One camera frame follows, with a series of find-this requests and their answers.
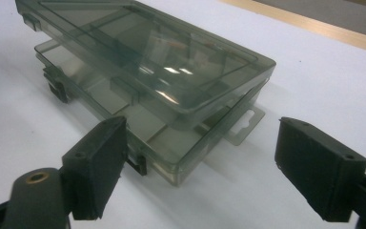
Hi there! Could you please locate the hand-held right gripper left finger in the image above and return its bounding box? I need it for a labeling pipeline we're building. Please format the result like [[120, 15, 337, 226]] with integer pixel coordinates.
[[61, 115, 130, 221]]

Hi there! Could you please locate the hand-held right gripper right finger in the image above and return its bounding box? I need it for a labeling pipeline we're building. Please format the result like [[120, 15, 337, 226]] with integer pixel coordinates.
[[274, 116, 366, 223]]

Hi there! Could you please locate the grey translucent compartment box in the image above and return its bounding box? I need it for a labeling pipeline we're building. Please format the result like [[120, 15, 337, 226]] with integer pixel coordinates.
[[14, 0, 277, 187]]

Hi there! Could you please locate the white table cover sheet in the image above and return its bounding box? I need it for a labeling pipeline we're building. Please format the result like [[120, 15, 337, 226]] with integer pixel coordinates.
[[0, 0, 366, 229]]

